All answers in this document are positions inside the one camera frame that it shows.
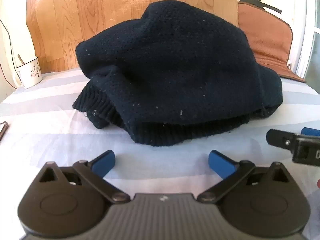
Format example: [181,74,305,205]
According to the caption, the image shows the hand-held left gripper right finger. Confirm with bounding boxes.
[197,150,293,203]

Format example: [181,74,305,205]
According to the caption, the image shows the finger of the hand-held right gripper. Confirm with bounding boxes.
[266,129,297,148]
[301,127,320,138]

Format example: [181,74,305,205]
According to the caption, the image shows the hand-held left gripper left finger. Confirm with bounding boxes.
[37,150,130,203]

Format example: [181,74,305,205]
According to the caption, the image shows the black knit sweater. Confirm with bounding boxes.
[72,1,283,147]

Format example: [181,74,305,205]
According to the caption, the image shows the blue white striped sheet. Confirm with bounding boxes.
[0,67,320,240]

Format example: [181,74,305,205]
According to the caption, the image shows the brown seat cushion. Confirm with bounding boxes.
[237,1,307,83]

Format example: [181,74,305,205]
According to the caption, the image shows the smartphone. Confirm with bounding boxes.
[0,121,9,141]

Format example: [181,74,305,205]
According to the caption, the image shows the white enamel mug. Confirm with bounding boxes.
[15,57,43,89]

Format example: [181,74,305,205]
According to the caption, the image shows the wood pattern board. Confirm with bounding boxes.
[26,0,238,74]

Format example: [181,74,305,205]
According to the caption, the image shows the white door frame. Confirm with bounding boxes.
[291,0,320,80]

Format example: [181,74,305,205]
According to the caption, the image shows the black crossed straps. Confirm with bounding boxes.
[239,0,282,14]

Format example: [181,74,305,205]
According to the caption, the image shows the thin black cable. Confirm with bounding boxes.
[0,19,18,89]

